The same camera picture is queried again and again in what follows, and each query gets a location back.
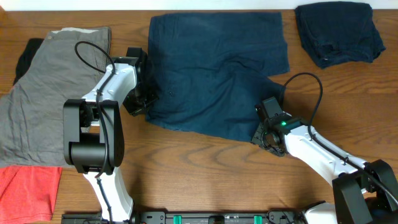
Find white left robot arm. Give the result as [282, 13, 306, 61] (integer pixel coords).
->
[63, 55, 157, 223]

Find folded navy garment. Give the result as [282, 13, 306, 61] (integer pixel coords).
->
[294, 1, 386, 68]

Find red garment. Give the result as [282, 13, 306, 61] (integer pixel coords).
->
[1, 166, 62, 223]

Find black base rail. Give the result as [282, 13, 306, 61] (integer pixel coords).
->
[61, 208, 307, 224]

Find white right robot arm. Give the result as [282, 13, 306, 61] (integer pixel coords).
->
[252, 114, 397, 223]

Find grey shorts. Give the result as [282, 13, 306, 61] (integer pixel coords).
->
[1, 27, 111, 167]

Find black garment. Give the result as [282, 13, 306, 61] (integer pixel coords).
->
[13, 38, 44, 85]

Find dark teal blue shorts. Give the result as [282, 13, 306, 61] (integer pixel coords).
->
[146, 12, 290, 142]

